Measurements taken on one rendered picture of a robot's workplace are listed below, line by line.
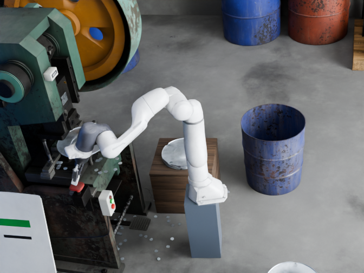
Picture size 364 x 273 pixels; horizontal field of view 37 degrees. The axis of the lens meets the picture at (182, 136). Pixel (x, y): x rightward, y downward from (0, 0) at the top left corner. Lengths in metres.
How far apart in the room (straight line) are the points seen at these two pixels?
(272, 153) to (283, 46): 2.14
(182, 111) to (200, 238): 0.94
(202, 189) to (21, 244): 1.15
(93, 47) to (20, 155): 0.74
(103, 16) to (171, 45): 2.64
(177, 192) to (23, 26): 1.45
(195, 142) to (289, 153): 0.90
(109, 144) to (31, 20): 0.77
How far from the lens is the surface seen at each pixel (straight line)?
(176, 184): 3.49
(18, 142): 3.12
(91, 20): 3.11
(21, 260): 3.52
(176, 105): 2.62
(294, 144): 3.51
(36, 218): 3.27
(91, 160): 3.13
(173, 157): 3.52
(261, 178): 3.66
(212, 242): 3.29
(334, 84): 4.87
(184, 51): 5.51
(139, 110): 2.60
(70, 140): 3.16
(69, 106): 3.05
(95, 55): 3.22
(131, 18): 2.99
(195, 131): 2.78
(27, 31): 2.77
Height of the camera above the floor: 2.58
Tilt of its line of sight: 37 degrees down
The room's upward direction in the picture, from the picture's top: 8 degrees counter-clockwise
